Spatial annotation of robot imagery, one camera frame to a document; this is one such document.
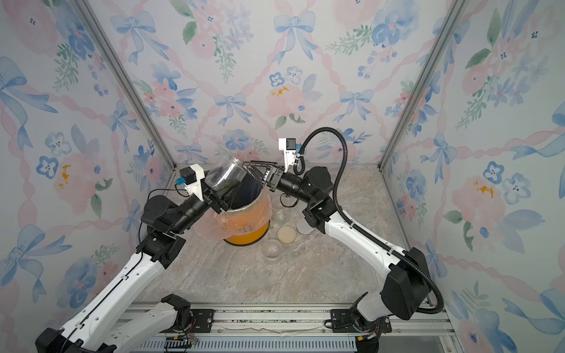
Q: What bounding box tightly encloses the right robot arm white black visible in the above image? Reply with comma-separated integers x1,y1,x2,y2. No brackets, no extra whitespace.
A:
244,161,444,322

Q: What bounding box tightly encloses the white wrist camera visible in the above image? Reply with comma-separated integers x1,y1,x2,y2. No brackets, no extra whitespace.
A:
278,138,300,172
176,164,205,201

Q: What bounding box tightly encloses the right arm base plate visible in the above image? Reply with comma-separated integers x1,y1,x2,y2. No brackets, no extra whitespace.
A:
325,309,392,335

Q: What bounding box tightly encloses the orange trash bin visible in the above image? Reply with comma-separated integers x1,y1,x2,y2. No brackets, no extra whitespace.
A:
210,175,272,247

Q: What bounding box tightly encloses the grey metal jar lid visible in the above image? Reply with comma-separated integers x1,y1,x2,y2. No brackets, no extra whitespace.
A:
296,219,315,235

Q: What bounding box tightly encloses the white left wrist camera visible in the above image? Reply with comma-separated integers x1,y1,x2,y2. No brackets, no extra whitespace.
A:
176,164,205,201

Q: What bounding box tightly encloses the beige jar lid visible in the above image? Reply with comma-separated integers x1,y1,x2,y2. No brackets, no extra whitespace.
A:
277,226,297,244

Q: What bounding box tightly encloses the right aluminium corner post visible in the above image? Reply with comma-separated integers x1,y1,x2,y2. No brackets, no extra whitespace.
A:
378,0,468,172

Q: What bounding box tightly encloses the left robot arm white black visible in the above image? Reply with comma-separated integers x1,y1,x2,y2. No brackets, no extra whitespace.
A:
35,179,241,352

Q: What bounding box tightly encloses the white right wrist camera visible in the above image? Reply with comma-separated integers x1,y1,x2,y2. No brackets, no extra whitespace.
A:
278,138,300,172

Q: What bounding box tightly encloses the glass jar with tea leaves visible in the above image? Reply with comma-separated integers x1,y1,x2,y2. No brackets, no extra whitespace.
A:
272,209,288,223

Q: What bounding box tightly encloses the left aluminium corner post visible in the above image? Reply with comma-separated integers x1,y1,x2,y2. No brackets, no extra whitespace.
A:
71,0,177,170

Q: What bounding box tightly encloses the aluminium corner post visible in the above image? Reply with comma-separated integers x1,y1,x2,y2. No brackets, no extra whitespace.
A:
71,0,177,170
378,0,468,172

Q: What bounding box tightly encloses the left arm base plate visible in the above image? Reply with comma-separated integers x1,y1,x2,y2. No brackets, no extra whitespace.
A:
188,309,216,333

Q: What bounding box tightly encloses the black corrugated cable conduit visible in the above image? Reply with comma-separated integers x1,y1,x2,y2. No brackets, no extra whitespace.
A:
293,126,444,315

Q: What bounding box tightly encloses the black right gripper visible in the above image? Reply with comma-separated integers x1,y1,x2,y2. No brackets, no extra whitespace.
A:
248,159,316,207

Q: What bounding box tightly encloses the aluminium frame rail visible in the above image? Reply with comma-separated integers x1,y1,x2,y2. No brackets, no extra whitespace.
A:
115,302,463,352

